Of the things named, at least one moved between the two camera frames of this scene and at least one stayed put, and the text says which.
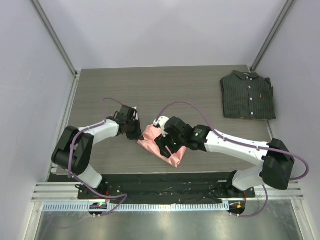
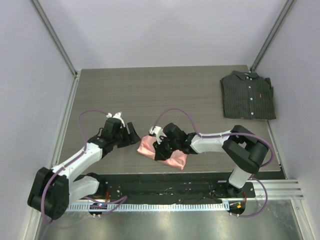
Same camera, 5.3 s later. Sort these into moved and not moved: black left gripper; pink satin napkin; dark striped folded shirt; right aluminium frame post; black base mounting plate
Moved: black left gripper; pink satin napkin
Not moved: dark striped folded shirt; right aluminium frame post; black base mounting plate
